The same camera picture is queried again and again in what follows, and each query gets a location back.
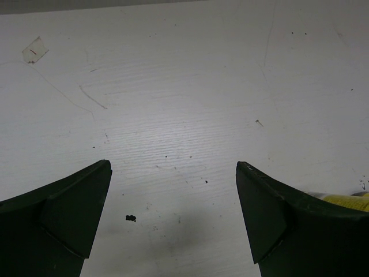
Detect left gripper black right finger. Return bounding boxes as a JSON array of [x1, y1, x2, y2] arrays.
[[236, 162, 368, 276]]

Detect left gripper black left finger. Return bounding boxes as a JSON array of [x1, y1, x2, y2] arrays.
[[1, 160, 112, 276]]

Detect left small yellow-label bottle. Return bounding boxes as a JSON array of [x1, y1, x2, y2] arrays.
[[304, 191, 369, 212]]

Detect clear tape piece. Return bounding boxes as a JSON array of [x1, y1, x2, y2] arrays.
[[22, 36, 49, 63]]

